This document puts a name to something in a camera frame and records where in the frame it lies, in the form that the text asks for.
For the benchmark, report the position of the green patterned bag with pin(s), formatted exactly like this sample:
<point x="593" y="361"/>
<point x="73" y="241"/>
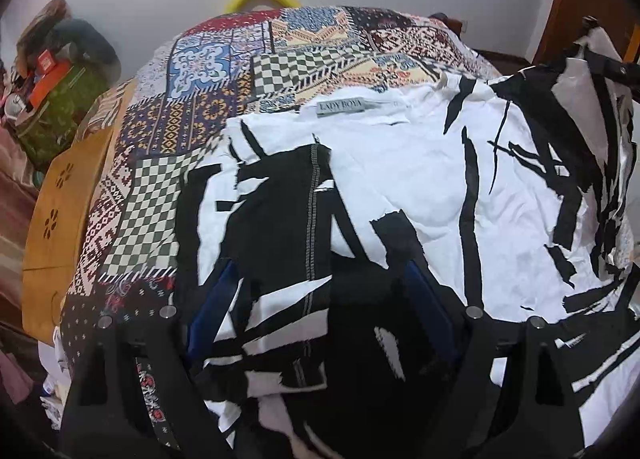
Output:
<point x="60" y="119"/>

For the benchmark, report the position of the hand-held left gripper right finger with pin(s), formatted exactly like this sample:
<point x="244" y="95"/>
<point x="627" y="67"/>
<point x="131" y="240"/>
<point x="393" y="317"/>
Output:
<point x="430" y="304"/>

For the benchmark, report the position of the patchwork printed bedspread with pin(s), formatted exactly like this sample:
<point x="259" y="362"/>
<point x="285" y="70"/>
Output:
<point x="210" y="104"/>

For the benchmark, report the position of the orange box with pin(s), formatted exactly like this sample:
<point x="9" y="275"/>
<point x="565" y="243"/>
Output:
<point x="47" y="76"/>

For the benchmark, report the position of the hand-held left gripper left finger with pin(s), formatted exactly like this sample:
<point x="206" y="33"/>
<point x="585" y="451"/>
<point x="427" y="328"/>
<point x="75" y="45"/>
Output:
<point x="212" y="301"/>

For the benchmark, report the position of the white wall socket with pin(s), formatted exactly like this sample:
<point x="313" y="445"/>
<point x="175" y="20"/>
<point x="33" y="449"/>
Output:
<point x="463" y="26"/>

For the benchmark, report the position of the pink cloth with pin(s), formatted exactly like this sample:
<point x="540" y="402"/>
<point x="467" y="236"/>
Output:
<point x="12" y="379"/>

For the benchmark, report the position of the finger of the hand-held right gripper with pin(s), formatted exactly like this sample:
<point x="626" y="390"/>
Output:
<point x="591" y="23"/>
<point x="617" y="70"/>

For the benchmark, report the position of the dark teal cloth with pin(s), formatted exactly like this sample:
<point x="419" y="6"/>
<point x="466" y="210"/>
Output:
<point x="87" y="41"/>

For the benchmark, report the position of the wooden board with flower cutouts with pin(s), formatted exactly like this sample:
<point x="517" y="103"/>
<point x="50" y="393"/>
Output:
<point x="60" y="219"/>

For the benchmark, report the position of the brown soft bag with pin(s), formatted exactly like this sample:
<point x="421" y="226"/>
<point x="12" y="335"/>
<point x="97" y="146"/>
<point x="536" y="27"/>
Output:
<point x="40" y="26"/>

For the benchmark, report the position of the black and white printed shirt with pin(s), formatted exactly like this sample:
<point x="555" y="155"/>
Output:
<point x="425" y="164"/>

